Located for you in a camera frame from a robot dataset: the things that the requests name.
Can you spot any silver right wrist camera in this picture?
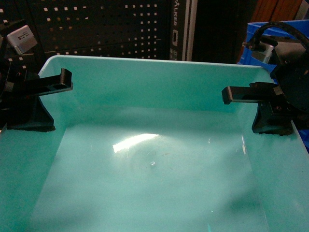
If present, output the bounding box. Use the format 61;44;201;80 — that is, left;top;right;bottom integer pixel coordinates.
251;43;275;64

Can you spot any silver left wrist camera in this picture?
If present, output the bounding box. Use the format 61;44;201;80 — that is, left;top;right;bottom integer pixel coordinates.
6;25;37;55

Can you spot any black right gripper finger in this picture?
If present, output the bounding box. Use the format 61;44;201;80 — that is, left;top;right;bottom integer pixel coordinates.
252;102;294;135
221;86;275;104

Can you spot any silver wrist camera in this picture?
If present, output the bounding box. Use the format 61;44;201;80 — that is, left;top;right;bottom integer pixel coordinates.
6;25;37;55
251;43;275;64

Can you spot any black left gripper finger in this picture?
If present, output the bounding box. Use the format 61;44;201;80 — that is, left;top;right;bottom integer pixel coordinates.
26;68;73;96
6;98;55;132

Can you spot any black perforated pegboard panel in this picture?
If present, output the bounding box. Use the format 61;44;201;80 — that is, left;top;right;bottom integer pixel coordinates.
0;0;170;59

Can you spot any teal plastic bin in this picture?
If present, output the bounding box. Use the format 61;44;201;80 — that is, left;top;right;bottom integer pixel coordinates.
0;56;309;232

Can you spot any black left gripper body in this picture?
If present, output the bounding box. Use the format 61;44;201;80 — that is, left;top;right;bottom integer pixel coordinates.
0;19;39;128

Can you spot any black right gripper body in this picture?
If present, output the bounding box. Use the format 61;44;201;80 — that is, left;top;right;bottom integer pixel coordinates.
248;41;309;126

